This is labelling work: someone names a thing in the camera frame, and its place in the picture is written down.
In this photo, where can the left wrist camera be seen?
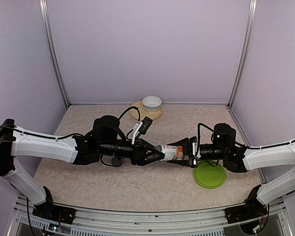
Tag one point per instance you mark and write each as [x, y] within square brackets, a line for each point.
[140, 128]

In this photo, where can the aluminium frame post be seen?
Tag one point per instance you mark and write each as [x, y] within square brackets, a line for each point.
[52, 51]
[244, 52]

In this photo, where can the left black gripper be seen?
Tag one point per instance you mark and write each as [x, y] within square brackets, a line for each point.
[139, 156]

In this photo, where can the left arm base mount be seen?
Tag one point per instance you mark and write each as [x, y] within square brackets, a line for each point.
[48, 210]

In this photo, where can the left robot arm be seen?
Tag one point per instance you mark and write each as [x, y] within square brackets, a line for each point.
[105, 139]

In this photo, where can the orange pill bottle grey cap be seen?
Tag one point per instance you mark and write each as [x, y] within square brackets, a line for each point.
[171, 152]

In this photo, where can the beige round plate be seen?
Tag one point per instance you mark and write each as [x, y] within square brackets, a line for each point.
[144, 112]

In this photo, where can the green round plate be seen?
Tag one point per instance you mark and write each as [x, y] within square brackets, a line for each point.
[209, 174]

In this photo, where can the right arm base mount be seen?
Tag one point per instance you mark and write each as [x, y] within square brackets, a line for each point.
[251, 208]

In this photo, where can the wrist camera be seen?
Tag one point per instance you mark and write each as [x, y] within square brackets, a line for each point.
[140, 128]
[194, 157]

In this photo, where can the white ceramic bowl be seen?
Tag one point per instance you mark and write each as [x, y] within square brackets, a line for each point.
[151, 103]

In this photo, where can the right aluminium frame post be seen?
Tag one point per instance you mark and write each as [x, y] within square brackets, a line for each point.
[244, 52]

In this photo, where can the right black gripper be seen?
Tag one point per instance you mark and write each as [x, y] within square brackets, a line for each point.
[186, 143]

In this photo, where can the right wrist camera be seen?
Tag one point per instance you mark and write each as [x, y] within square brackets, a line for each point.
[194, 157]

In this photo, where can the grey round bottle cap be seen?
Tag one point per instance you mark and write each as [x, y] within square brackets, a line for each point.
[117, 162]

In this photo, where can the front aluminium rail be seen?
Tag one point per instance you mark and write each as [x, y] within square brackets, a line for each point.
[96, 222]

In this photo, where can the left aluminium frame post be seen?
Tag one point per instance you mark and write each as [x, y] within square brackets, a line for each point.
[52, 51]

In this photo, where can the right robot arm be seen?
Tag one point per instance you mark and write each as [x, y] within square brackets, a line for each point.
[239, 158]

